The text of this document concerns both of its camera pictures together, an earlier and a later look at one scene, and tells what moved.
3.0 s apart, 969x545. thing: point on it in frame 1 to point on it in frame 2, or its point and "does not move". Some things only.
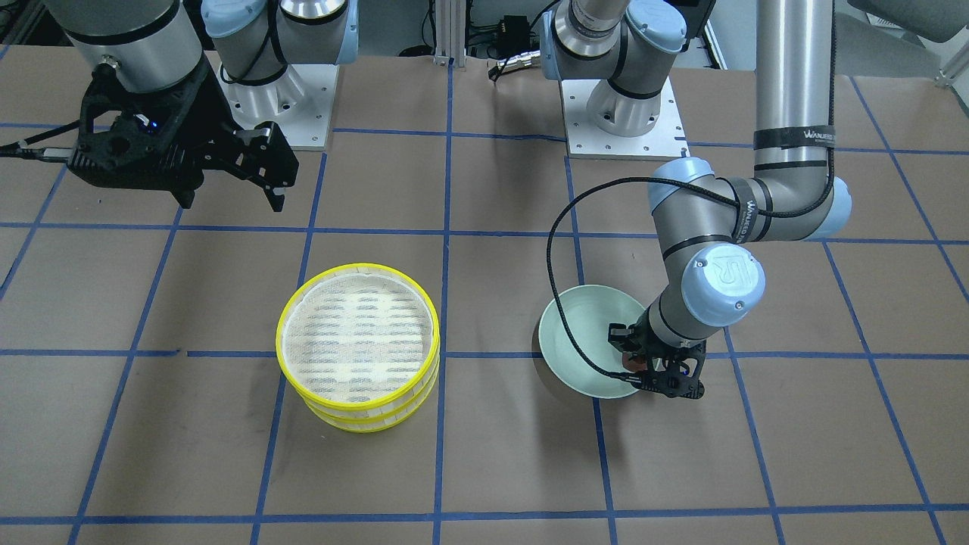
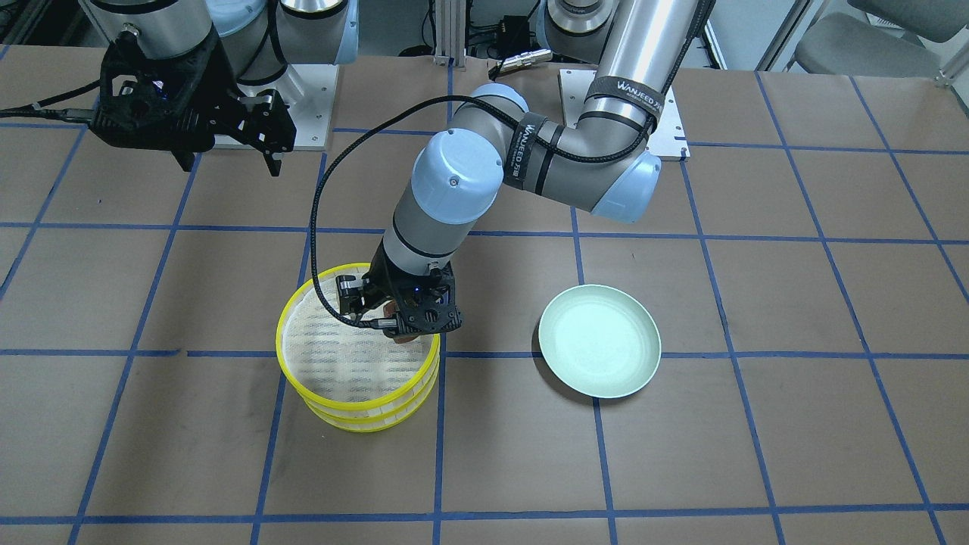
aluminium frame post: [450, 20] does not move
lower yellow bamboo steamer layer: [374, 425] does not move
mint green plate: [590, 310] does not move
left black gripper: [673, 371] to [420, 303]
